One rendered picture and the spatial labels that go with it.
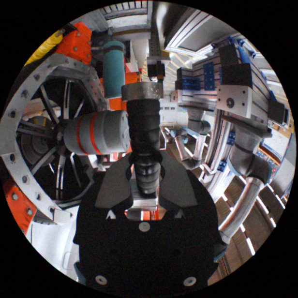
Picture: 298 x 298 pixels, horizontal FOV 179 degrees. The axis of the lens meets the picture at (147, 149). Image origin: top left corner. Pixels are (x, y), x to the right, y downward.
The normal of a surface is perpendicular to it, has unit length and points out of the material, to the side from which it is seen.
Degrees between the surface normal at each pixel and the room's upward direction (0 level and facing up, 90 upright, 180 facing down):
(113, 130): 109
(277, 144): 90
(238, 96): 90
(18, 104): 90
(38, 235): 90
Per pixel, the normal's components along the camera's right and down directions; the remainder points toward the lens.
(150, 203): 0.01, 0.49
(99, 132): 0.00, 0.18
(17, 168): 1.00, -0.04
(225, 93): -0.99, 0.09
